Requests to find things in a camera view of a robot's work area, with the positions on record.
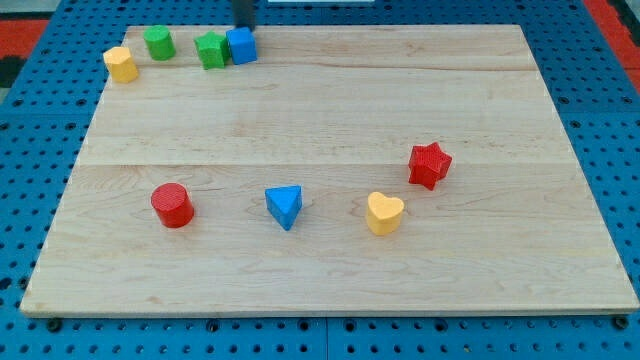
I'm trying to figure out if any wooden board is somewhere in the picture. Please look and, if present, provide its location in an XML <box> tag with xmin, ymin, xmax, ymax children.
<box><xmin>21</xmin><ymin>25</ymin><xmax>639</xmax><ymax>318</ymax></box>

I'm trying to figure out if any yellow heart block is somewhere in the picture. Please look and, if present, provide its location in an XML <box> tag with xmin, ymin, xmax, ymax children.
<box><xmin>365</xmin><ymin>192</ymin><xmax>405</xmax><ymax>236</ymax></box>

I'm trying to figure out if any blue triangle block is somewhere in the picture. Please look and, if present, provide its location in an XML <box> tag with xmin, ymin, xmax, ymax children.
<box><xmin>265</xmin><ymin>185</ymin><xmax>302</xmax><ymax>231</ymax></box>

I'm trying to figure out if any green star block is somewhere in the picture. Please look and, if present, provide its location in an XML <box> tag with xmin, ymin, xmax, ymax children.
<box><xmin>194</xmin><ymin>31</ymin><xmax>230</xmax><ymax>70</ymax></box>

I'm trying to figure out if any blue cube block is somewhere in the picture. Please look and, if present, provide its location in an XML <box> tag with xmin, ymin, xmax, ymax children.
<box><xmin>226</xmin><ymin>27</ymin><xmax>258</xmax><ymax>65</ymax></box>

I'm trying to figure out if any red cylinder block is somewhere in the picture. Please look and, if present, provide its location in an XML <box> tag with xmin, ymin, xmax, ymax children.
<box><xmin>151</xmin><ymin>183</ymin><xmax>195</xmax><ymax>228</ymax></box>

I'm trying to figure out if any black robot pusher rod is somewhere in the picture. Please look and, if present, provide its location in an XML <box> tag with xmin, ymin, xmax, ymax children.
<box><xmin>231</xmin><ymin>0</ymin><xmax>256</xmax><ymax>32</ymax></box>

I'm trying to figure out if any green cylinder block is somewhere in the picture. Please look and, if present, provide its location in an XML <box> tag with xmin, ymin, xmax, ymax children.
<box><xmin>143</xmin><ymin>25</ymin><xmax>176</xmax><ymax>61</ymax></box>

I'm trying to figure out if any red star block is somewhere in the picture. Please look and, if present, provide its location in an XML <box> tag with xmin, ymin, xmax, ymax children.
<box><xmin>408</xmin><ymin>142</ymin><xmax>453</xmax><ymax>191</ymax></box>

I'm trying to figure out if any yellow hexagon block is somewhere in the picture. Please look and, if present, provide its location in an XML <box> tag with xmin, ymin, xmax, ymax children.
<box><xmin>103</xmin><ymin>46</ymin><xmax>139</xmax><ymax>83</ymax></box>

